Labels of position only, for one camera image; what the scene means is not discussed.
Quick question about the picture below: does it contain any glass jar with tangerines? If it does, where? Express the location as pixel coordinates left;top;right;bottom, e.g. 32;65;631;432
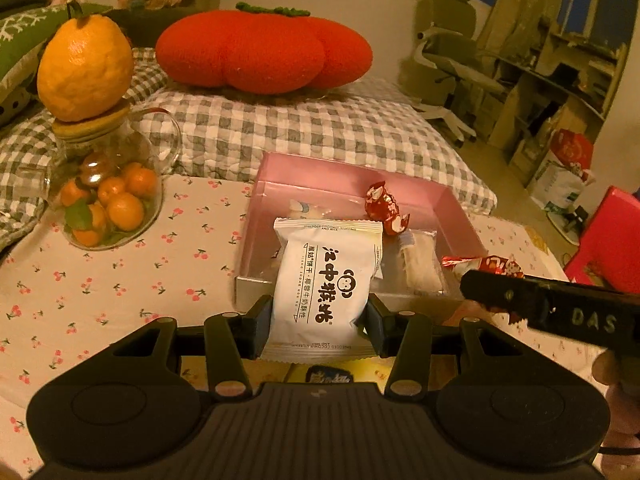
10;100;182;250

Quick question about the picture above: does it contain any yellow snack packet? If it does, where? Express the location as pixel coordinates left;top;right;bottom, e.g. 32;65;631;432
285;358;394;392

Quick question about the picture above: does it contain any pink and silver box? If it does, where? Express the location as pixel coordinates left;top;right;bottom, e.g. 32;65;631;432
234;154;486;328

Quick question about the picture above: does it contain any green white patterned pillow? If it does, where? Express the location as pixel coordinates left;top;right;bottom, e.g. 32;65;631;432
0;6;67;102

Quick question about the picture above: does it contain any large red tomato cushion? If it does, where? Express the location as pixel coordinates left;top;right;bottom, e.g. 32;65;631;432
155;2;373;96

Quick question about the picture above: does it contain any blue white packet in box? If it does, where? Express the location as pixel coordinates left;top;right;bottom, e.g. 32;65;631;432
288;200;331;220

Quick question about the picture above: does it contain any beige packet in box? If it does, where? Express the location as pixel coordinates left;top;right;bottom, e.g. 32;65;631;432
398;229;447;295

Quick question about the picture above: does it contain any white plastic bag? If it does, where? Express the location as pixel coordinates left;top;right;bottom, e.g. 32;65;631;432
527;158;586;212

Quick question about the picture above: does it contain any wooden desk with shelves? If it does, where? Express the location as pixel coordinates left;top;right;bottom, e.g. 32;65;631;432
477;25;629;185

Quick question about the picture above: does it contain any cherry print tablecloth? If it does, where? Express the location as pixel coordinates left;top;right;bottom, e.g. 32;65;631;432
0;173;616;480

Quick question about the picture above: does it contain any large orange citrus fruit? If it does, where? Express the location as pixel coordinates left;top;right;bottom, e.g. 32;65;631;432
37;14;134;122

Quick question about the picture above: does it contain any red white candy bag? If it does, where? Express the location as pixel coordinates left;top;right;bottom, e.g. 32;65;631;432
442;256;524;280
364;181;410;236

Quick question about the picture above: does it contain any red gift bag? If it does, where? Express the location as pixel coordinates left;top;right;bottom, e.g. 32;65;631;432
550;129;593;181

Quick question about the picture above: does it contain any white monkey snack packet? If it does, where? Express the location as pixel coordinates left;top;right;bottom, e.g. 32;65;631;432
262;218;383;364

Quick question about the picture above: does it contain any white office chair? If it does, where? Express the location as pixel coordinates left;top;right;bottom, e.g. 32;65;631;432
397;0;509;146

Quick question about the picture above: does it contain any grey checked quilt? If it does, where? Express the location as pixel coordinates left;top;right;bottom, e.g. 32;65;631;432
0;46;498;252

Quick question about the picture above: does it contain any person's right hand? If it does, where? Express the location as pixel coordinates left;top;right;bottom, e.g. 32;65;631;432
592;350;639;479

